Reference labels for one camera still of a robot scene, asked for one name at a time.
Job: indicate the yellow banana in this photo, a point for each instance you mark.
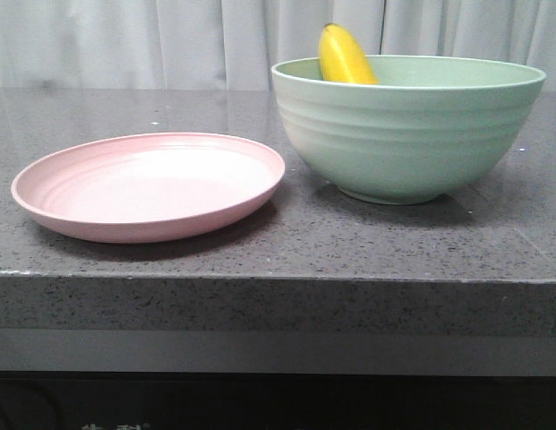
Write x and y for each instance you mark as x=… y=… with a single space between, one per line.
x=342 y=58

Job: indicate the green ribbed bowl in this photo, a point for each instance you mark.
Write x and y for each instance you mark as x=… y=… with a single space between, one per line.
x=431 y=125

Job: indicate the white curtain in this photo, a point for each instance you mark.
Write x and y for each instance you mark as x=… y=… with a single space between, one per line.
x=231 y=45

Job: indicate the pink round plate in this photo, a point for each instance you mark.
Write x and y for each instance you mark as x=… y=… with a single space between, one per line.
x=149 y=188

